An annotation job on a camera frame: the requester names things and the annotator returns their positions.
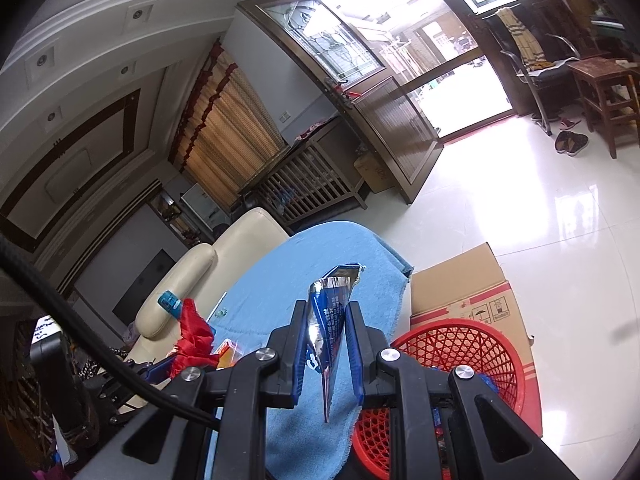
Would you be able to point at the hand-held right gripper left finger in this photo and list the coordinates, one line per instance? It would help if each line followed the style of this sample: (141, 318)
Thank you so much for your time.
(300, 355)

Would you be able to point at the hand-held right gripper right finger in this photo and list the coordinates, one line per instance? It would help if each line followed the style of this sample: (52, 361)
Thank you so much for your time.
(355, 355)

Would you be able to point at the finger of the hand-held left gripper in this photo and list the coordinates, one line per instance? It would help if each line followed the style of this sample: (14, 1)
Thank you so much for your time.
(125, 402)
(157, 371)

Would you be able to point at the blue silver foil packet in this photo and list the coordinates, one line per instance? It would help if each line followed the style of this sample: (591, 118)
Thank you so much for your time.
(327, 330)

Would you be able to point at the red plastic bag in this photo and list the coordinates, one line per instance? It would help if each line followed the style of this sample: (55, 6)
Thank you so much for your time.
(192, 330)

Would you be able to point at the red plastic mesh basket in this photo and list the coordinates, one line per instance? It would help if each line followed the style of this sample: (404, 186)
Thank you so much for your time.
(450, 340)

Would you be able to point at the blue plastic bag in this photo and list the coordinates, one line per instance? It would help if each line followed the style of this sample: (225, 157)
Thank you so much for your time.
(487, 382)

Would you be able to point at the black floral cloth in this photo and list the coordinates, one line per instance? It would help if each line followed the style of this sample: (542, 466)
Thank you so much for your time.
(89, 369)

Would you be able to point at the teal thermos bottle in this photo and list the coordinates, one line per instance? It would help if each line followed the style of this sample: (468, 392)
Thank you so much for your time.
(170, 302)

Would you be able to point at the orange white carton box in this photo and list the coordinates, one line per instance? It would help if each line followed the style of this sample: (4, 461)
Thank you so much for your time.
(227, 352)

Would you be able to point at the green candy wrapper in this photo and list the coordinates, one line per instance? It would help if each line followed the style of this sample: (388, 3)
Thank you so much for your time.
(221, 312)

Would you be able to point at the black television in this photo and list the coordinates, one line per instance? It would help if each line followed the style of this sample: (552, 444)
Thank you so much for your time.
(145, 285)

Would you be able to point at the blue tablecloth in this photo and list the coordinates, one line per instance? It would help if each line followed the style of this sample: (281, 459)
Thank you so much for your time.
(280, 270)

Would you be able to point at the large cardboard box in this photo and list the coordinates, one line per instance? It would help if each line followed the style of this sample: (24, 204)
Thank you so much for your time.
(460, 285)

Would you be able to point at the cream leather sofa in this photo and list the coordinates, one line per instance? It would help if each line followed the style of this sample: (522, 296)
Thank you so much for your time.
(240, 240)

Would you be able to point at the dark display cabinet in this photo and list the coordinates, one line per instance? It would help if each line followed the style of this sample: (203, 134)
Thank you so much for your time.
(170, 215)

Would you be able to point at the white appliance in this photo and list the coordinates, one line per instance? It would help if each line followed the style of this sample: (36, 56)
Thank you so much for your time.
(200, 205)

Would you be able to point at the wooden slatted crib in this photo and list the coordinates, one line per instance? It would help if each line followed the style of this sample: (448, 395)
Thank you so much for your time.
(305, 180)

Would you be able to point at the small cardboard box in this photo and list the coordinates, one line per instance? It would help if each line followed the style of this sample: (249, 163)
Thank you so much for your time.
(372, 172)

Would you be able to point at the pink cloth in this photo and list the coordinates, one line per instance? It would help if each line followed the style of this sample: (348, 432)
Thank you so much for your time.
(315, 131)

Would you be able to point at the brown glass door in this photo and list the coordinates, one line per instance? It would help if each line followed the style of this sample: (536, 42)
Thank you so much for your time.
(395, 130)

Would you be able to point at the tan curtain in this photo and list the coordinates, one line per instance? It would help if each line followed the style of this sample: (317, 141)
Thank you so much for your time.
(235, 135)

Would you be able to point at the dark slipper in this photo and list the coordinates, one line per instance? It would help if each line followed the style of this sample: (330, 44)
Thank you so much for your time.
(564, 142)
(580, 144)

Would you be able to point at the pink slipper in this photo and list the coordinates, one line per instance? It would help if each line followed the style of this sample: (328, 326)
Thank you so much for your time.
(570, 123)

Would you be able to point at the striped towel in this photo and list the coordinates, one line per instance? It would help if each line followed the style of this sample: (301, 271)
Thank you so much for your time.
(522, 40)

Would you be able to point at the wooden stool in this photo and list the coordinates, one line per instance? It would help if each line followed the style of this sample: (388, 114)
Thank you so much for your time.
(600, 67)

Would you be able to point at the metal frame chair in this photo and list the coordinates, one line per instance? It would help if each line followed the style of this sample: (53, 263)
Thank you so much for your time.
(545, 77)

